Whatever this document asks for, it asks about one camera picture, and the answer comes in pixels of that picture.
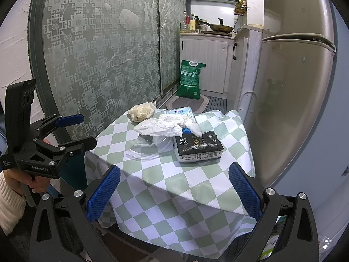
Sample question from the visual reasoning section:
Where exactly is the clear plastic container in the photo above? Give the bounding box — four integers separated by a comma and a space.
125, 135, 175, 161

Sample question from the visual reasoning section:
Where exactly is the ginger root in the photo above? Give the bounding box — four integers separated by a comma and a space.
128, 102, 156, 122

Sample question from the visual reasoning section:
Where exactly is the white plastic bag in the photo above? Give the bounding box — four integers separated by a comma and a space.
134, 114, 202, 137

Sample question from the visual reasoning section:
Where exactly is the black tissue pack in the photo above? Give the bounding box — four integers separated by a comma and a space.
174, 131, 224, 163

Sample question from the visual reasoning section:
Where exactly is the light blue tissue pack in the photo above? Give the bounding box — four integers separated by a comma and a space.
167, 107, 196, 122

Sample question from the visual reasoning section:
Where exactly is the clear plastic bag with trash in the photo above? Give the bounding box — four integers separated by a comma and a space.
260, 216, 286, 261

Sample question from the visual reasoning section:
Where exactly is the white kitchen cabinet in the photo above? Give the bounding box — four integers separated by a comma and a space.
179, 33, 234, 95

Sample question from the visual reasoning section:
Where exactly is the person's left hand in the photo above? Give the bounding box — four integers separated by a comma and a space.
2, 168, 51, 196

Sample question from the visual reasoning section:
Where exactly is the green white checkered tablecloth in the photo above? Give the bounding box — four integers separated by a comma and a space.
85, 110, 256, 259

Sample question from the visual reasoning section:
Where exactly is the frosted patterned sliding door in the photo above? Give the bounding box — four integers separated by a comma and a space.
28, 0, 186, 143

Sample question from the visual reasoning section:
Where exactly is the oval grey floor mat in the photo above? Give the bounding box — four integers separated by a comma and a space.
166, 95, 209, 114

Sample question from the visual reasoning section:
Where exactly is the striped blue floor rug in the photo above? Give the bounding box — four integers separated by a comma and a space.
204, 96, 227, 114

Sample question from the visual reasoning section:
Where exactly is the green rice bag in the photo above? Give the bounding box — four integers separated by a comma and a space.
176, 60, 206, 100

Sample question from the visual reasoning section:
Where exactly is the oil bottle red cap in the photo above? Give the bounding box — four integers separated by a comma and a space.
180, 11, 190, 33

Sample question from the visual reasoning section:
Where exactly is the yellow bottle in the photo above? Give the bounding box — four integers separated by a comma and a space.
189, 13, 196, 33

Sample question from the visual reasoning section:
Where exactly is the silver refrigerator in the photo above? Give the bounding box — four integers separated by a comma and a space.
244, 0, 337, 186

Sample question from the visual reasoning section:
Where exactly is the frying pan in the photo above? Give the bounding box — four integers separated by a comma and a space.
196, 18, 234, 33

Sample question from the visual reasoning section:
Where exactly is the side cabinet with black handles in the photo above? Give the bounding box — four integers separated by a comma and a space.
227, 26, 263, 121

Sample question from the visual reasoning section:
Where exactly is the wall spice rack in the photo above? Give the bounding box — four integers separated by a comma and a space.
234, 0, 247, 16

